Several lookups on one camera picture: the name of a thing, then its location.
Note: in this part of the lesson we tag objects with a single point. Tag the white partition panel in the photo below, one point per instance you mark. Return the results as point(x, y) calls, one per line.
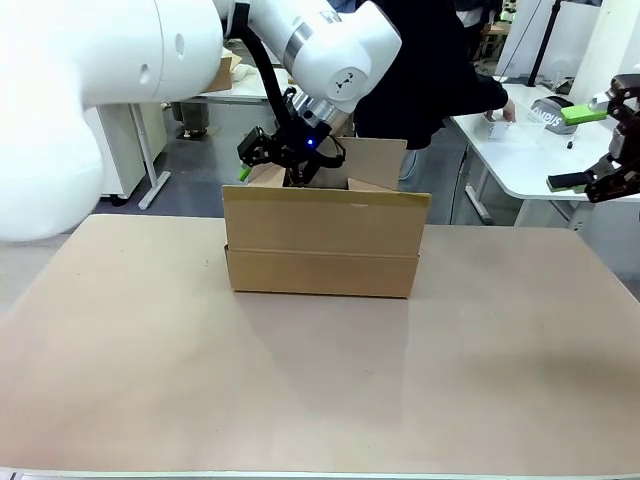
point(615, 35)

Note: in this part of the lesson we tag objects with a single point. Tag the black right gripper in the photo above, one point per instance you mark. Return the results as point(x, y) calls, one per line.
point(625, 140)

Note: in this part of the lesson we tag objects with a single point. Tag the person's left hand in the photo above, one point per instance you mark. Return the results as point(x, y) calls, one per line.
point(509, 111)

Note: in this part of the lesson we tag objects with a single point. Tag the black stand pole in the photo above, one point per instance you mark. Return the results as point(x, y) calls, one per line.
point(545, 37)

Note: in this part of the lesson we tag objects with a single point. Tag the background person grey trousers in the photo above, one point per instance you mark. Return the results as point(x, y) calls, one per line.
point(192, 117)

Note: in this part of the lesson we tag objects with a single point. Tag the white drawer cabinet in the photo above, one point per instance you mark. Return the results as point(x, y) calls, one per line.
point(125, 150)

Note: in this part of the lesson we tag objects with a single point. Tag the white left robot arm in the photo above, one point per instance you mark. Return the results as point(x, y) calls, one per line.
point(100, 50)

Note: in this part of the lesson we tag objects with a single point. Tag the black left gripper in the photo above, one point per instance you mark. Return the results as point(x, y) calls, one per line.
point(300, 145)

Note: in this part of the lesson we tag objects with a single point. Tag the background person dark clothes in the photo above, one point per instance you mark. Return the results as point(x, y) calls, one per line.
point(479, 47)

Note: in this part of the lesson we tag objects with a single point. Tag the small open cardboard box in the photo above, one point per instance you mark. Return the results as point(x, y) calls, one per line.
point(222, 75)

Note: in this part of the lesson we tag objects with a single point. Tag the brown cardboard shipping box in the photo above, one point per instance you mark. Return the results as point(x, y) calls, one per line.
point(320, 240)

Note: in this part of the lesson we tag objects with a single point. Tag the person's left forearm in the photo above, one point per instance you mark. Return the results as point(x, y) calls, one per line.
point(480, 92)

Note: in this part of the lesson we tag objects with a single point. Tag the clear plastic container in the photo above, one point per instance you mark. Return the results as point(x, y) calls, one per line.
point(500, 131)

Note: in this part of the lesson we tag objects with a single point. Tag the white board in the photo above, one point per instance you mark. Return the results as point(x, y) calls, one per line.
point(520, 30)

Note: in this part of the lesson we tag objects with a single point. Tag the person in dark sweatshirt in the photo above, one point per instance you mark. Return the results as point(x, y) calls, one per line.
point(425, 75)

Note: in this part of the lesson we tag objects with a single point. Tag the white desk with legs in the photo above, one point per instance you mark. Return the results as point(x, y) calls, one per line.
point(240, 92)

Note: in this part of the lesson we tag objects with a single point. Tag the grey zip pouch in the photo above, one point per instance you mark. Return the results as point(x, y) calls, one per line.
point(547, 112)

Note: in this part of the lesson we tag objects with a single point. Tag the white rounded side table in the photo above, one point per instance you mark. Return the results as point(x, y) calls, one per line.
point(520, 165)

